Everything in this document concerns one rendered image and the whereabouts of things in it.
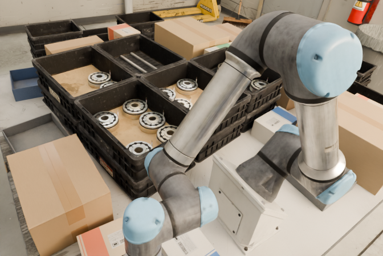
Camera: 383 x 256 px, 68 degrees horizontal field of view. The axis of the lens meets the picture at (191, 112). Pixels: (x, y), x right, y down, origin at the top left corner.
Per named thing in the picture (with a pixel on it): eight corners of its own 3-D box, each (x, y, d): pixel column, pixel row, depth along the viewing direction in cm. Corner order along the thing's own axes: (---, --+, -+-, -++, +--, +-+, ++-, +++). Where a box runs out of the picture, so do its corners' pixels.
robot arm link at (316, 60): (317, 158, 91) (300, -1, 55) (359, 190, 80) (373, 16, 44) (288, 181, 89) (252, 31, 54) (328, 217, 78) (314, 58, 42)
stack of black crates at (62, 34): (79, 64, 286) (72, 19, 259) (89, 77, 267) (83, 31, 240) (35, 72, 266) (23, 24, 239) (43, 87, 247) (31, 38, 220)
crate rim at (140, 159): (203, 128, 104) (204, 123, 102) (135, 167, 86) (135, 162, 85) (138, 81, 125) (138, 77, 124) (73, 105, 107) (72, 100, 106)
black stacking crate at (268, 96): (281, 96, 146) (288, 76, 139) (247, 117, 128) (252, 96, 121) (223, 65, 167) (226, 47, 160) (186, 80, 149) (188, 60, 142)
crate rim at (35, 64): (138, 81, 125) (138, 77, 124) (73, 105, 107) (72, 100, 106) (92, 48, 147) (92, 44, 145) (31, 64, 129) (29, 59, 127)
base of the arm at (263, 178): (276, 204, 94) (297, 182, 93) (264, 200, 81) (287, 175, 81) (244, 172, 102) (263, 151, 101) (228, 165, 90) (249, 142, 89)
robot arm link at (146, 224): (175, 220, 51) (128, 239, 47) (171, 251, 58) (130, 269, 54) (158, 187, 56) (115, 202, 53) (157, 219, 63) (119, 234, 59)
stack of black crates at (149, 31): (150, 50, 326) (150, 10, 300) (163, 61, 308) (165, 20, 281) (117, 56, 306) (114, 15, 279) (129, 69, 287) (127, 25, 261)
